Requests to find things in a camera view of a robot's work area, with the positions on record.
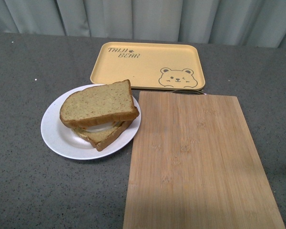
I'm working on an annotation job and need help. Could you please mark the bread slice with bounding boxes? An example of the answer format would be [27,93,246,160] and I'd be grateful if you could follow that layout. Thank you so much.
[71,120,133,151]
[60,80,139,128]

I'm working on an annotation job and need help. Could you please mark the white round plate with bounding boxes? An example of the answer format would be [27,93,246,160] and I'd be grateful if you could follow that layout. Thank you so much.
[41,84,141,160]

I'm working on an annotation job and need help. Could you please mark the fried egg filling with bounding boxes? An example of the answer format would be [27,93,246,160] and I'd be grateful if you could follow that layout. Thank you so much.
[83,122,123,133]

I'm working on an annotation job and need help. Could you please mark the yellow bear serving tray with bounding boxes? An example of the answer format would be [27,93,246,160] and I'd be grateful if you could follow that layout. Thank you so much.
[90,42,205,90]

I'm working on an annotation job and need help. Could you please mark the bamboo cutting board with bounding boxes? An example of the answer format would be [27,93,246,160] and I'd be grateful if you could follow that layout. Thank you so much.
[123,91,284,229]

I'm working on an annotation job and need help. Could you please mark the grey pleated curtain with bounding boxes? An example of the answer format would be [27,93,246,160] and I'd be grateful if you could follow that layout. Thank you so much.
[0,0,286,49]

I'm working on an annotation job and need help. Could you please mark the metal cutting board handle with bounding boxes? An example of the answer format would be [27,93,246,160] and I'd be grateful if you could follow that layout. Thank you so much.
[172,90,206,95]

